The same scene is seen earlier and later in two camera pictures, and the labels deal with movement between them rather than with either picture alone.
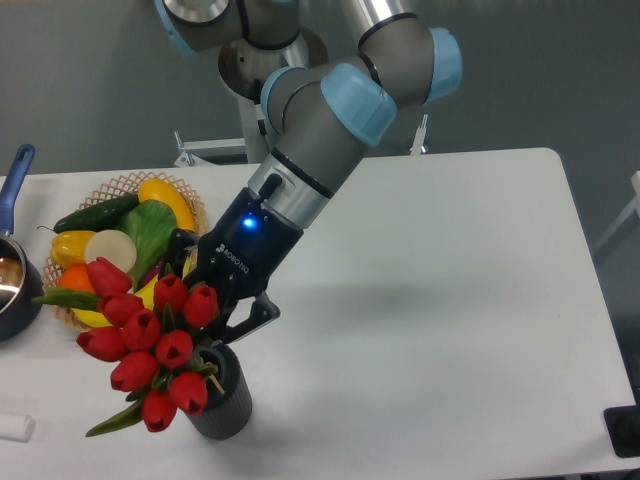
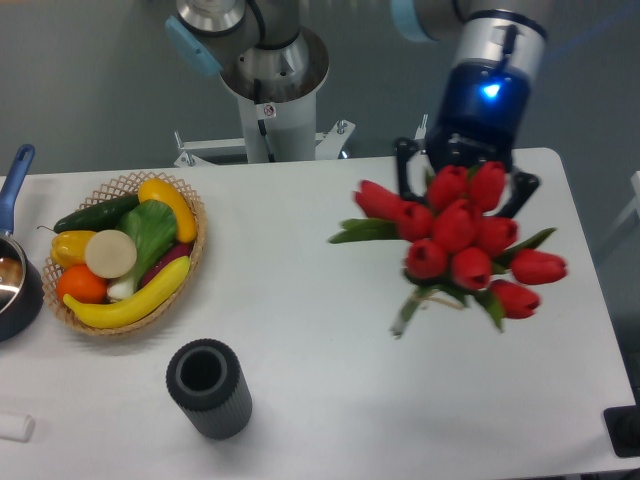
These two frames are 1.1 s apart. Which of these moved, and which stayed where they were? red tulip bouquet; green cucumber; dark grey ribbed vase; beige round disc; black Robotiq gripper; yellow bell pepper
Moved: red tulip bouquet; black Robotiq gripper
Stayed: dark grey ribbed vase; beige round disc; green cucumber; yellow bell pepper
